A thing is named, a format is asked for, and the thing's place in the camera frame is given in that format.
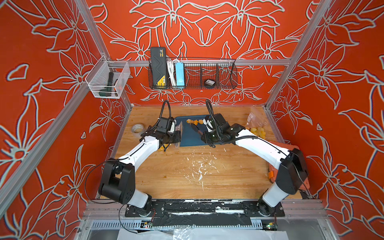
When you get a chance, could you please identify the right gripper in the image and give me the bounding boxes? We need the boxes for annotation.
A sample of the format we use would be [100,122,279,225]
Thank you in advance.
[198,130,223,144]

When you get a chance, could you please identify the black metal tongs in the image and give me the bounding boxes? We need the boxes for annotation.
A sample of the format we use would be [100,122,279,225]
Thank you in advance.
[190,123,205,136]

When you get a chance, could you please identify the clear resealable bag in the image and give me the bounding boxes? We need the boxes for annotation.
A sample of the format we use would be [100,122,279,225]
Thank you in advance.
[250,127,266,140]
[246,106,269,132]

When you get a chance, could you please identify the clear bag with yellow toys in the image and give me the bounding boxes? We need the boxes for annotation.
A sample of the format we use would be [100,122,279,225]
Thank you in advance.
[160,122,183,152]

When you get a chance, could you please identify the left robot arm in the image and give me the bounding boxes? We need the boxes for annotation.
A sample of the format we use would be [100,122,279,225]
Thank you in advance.
[98,101,182,216]

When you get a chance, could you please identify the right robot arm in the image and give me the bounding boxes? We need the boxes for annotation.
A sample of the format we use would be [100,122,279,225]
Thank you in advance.
[201,100,309,217]

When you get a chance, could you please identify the blue plastic tray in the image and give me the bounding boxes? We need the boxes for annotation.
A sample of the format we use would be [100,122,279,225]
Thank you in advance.
[176,115,208,147]

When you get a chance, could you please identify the clear tape roll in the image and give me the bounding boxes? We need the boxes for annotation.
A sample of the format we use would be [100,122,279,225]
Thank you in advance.
[131,124,146,136]

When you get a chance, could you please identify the orange tool case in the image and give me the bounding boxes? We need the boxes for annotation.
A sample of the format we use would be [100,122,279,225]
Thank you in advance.
[266,140,301,184]

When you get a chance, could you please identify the light blue box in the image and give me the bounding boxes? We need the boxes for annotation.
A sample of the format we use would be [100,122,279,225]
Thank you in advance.
[175,62,185,87]

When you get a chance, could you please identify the black box with yellow label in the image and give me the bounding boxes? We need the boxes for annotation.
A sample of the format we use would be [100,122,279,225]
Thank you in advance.
[150,47,168,89]

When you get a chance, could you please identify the clear acrylic bin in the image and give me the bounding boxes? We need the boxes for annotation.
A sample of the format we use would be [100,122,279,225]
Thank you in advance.
[86,56,131,99]

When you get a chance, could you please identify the black wire basket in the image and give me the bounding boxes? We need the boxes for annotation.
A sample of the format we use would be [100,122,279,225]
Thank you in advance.
[148,58,239,90]

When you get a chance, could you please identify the white cable bundle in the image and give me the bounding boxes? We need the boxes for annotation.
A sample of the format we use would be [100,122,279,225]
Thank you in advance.
[166,59,178,88]

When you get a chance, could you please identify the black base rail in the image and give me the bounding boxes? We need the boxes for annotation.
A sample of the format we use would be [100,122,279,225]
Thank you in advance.
[124,199,285,231]

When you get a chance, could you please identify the dark green screwdriver handle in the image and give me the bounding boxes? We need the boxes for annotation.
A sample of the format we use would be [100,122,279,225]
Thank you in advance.
[99,72,114,97]

